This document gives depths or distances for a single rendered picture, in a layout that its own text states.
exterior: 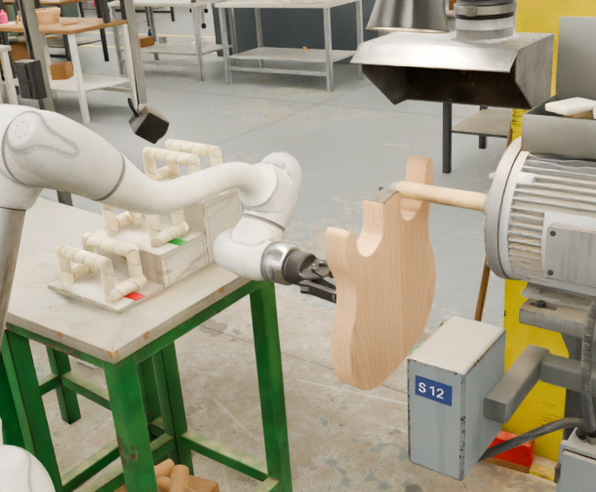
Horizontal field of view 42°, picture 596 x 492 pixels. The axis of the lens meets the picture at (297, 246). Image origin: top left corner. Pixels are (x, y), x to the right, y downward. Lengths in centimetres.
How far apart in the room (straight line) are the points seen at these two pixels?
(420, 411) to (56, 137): 72
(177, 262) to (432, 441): 91
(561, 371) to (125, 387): 92
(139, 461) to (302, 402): 132
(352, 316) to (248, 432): 159
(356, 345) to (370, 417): 155
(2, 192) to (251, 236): 55
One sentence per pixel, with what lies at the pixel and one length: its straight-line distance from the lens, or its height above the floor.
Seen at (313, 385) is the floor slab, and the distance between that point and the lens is 319.
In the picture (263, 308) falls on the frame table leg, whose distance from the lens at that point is 208.
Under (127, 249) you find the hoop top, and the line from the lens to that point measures 190.
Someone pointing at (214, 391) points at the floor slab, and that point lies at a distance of 322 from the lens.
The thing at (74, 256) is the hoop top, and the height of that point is 104.
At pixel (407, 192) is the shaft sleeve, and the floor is 125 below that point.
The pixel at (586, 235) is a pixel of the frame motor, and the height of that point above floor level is 128.
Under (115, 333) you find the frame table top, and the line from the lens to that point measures 177.
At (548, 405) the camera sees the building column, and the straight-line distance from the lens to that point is 269.
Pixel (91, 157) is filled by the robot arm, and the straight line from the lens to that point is 132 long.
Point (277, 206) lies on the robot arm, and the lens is 170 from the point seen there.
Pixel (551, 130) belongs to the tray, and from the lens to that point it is 128.
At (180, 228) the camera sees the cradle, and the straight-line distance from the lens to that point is 197.
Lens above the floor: 175
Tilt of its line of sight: 23 degrees down
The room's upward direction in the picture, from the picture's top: 4 degrees counter-clockwise
